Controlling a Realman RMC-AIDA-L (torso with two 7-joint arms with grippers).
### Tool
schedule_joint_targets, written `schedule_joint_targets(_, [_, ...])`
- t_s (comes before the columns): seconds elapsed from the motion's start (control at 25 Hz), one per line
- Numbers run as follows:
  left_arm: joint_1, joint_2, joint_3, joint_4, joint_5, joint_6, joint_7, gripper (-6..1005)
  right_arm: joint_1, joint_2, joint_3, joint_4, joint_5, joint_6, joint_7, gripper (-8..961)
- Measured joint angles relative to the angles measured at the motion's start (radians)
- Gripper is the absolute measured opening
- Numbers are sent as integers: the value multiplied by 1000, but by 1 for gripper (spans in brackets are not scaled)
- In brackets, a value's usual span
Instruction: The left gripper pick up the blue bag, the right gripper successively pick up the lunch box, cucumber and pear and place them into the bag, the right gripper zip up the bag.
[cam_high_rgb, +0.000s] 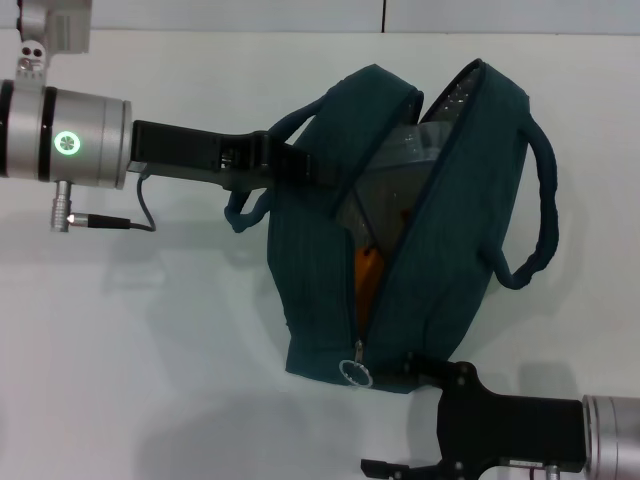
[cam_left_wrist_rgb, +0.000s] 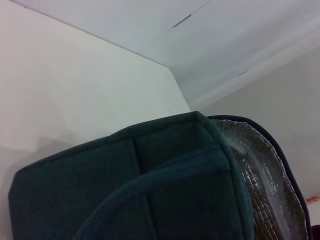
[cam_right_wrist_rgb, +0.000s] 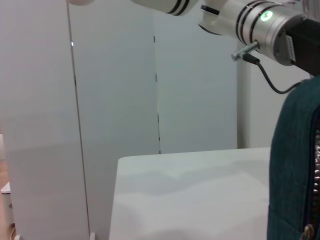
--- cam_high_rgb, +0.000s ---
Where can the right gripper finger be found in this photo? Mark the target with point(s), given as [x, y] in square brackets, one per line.
[430, 370]
[395, 469]

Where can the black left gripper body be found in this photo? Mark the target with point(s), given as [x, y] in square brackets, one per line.
[180, 150]

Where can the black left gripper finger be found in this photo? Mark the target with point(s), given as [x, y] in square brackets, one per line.
[300, 162]

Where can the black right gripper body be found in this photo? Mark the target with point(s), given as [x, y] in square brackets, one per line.
[500, 425]

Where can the clear plastic food container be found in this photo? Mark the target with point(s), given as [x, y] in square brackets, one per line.
[400, 150]

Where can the yellow orange pear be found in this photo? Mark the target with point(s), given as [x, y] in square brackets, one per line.
[367, 285]

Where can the dark teal insulated lunch bag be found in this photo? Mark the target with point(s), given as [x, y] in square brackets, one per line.
[310, 280]

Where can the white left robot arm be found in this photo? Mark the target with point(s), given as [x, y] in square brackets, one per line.
[75, 140]

